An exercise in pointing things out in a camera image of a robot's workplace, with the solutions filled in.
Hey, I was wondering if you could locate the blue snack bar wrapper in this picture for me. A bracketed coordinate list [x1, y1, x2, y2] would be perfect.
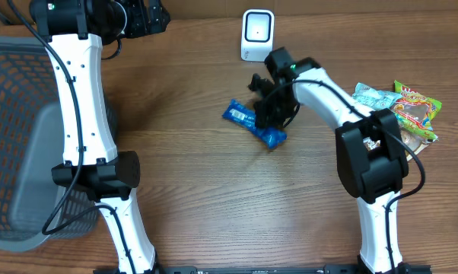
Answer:
[222, 99, 287, 149]

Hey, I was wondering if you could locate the light blue snack packet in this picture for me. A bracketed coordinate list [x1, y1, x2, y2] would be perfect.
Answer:
[352, 83, 402, 110]

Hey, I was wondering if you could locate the green snack bag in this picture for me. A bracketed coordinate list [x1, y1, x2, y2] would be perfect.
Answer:
[390, 80, 442, 143]

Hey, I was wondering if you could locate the beige cookie snack bag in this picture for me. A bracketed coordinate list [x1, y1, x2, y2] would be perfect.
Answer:
[363, 127, 438, 155]

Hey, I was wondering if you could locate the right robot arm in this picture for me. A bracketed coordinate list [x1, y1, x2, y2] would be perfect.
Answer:
[248, 48, 431, 273]

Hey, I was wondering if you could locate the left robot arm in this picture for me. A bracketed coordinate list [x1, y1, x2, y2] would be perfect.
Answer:
[30, 0, 170, 273]

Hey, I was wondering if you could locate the white barcode scanner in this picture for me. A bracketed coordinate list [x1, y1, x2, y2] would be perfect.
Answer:
[240, 9, 275, 62]

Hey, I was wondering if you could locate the grey plastic shopping basket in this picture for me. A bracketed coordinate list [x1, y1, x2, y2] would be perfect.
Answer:
[0, 36, 119, 253]

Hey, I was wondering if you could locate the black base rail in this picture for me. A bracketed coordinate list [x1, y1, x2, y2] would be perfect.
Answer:
[92, 264, 432, 274]

